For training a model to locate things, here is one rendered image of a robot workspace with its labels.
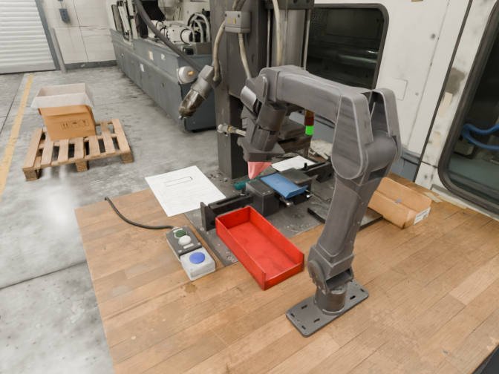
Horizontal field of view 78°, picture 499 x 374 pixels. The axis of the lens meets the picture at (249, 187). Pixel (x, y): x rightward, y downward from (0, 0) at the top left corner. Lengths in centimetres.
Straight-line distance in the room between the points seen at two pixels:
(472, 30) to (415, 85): 26
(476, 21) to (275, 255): 91
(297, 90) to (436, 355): 57
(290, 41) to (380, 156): 45
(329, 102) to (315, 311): 44
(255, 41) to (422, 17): 69
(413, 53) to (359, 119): 94
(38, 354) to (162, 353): 136
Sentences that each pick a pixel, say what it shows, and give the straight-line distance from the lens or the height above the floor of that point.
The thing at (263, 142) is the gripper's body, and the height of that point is 122.
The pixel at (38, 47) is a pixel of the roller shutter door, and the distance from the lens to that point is 991.
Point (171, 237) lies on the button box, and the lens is 89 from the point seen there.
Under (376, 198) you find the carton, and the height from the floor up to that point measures 95.
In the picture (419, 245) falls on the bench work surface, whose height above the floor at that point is 90.
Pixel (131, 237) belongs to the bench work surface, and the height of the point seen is 90.
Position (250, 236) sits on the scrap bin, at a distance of 90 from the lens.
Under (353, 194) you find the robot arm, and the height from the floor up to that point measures 122.
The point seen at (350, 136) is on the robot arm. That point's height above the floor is 132.
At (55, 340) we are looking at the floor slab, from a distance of 203.
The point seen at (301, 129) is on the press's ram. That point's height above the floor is 118.
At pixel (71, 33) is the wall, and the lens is 993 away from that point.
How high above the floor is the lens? 148
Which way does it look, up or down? 31 degrees down
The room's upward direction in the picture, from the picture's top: straight up
